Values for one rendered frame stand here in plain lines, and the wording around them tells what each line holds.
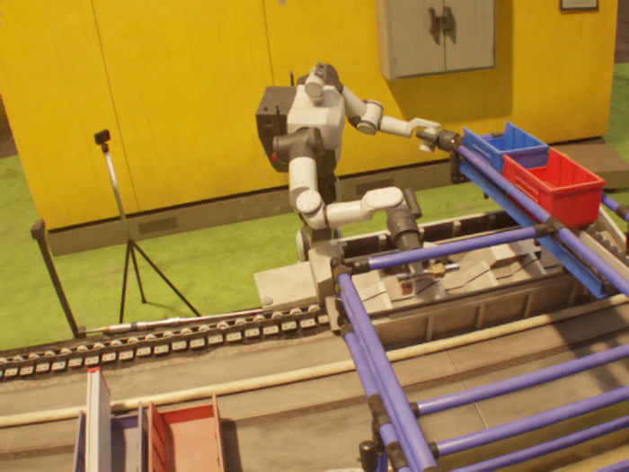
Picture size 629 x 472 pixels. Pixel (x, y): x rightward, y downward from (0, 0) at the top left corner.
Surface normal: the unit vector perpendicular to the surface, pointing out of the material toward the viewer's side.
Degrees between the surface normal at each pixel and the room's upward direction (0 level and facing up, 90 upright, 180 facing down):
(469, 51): 90
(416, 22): 90
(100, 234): 90
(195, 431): 29
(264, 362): 0
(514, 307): 100
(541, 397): 0
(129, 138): 90
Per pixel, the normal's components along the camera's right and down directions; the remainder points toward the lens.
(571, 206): 0.18, 0.45
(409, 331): 0.20, 0.64
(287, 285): -0.09, -0.84
